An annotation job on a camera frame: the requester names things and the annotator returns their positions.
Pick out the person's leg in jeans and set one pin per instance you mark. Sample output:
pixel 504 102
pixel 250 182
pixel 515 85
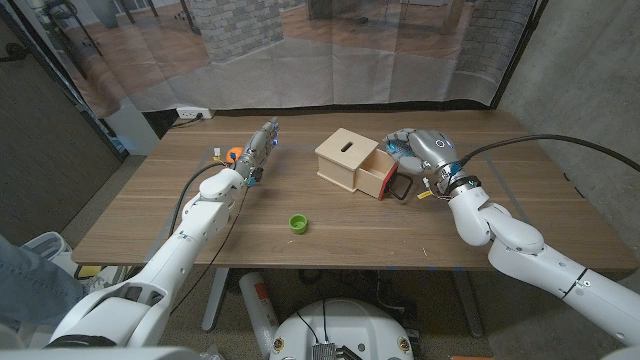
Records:
pixel 35 290

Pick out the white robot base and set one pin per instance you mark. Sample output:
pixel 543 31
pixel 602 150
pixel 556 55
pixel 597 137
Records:
pixel 345 325

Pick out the white power strip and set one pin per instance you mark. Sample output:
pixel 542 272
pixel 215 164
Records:
pixel 192 113

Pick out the white cylinder with orange label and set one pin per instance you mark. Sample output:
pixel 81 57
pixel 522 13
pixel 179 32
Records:
pixel 257 305

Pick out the black backdrop frame pole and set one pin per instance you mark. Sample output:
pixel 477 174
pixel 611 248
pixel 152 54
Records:
pixel 518 52
pixel 51 57

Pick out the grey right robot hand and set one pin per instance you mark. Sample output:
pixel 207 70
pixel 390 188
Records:
pixel 430 150

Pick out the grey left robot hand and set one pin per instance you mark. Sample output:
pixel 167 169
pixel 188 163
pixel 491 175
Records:
pixel 255 150

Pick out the wooden drawer with red front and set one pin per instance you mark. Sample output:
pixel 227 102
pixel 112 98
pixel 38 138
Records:
pixel 372 180

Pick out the grey table leg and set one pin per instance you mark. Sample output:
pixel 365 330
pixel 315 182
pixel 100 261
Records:
pixel 467 300
pixel 214 300

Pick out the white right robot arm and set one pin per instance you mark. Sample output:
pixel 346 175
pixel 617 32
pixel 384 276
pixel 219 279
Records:
pixel 520 250

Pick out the orange ball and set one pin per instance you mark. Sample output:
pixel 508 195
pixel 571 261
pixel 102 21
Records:
pixel 232 154

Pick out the green cup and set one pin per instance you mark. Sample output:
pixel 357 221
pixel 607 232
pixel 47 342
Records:
pixel 298 224

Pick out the wooden box with slot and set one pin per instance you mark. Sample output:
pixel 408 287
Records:
pixel 345 155

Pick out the wooden table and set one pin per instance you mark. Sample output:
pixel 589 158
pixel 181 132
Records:
pixel 154 250

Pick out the printed backdrop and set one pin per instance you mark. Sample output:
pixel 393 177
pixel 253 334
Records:
pixel 300 65

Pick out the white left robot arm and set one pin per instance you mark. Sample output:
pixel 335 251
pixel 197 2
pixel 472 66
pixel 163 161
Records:
pixel 205 215

